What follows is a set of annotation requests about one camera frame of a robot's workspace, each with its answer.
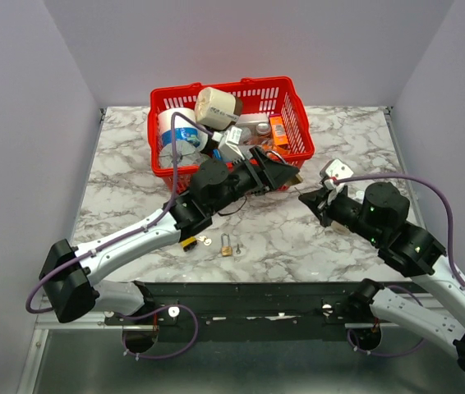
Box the black mounting base rail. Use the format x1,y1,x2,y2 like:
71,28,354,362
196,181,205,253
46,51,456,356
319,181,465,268
105,282,377,343

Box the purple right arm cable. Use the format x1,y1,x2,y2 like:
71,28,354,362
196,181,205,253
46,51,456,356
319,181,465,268
333,172,465,321

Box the orange snack packet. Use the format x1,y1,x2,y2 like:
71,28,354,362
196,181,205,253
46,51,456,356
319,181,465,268
246,136,290,155

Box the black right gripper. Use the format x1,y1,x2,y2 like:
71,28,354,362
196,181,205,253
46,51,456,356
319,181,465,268
298,184,384,245

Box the jar with metal lid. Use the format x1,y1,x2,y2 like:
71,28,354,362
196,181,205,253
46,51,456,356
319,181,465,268
256,122,271,136

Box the white blue paper roll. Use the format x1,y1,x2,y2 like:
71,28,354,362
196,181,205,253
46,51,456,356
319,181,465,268
158,108,208,152

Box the cream soap pump bottle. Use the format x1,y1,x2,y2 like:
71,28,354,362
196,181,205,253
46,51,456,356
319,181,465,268
330,221,351,235

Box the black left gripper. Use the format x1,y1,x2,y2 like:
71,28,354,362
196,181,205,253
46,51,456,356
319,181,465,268
208,146,299,216

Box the large brass padlock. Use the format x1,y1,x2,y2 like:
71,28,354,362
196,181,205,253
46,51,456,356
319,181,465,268
265,150,303,186

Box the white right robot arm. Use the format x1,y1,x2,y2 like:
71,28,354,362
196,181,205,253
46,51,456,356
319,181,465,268
299,182,465,372

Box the grey wrapped roll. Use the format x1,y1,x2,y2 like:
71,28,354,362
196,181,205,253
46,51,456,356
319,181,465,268
159,140,209,168

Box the beige paper roll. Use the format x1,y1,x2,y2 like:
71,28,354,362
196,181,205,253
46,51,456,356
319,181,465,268
194,87,243,131

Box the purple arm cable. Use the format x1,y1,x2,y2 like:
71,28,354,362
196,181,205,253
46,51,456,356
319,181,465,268
333,172,465,321
25,111,217,315

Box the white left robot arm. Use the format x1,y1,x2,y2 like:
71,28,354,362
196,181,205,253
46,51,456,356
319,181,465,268
39,147,299,324

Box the yellow padlock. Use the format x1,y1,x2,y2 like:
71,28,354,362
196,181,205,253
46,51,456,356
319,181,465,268
180,236,198,252

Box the small brass padlock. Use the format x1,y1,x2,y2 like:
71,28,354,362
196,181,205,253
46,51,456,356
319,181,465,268
220,233,233,257

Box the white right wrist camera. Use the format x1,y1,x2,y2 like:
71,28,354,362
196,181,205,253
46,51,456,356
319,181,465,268
320,158,354,204

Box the small silver keys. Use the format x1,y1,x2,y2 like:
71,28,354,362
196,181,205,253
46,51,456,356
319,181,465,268
197,236,212,246

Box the orange box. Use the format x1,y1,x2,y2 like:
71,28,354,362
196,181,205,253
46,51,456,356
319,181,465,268
269,115,289,149

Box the red plastic shopping basket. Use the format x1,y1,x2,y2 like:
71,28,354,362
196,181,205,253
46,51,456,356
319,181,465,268
147,76,315,188

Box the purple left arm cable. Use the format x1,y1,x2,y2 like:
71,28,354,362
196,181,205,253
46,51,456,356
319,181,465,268
25,111,217,315

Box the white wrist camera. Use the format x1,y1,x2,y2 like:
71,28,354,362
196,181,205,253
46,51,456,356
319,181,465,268
211,126,252,163
320,158,354,204

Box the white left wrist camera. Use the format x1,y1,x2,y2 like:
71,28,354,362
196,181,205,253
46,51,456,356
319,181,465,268
211,126,252,163

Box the white marbled container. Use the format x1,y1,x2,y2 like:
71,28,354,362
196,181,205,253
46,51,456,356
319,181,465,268
239,126,252,144

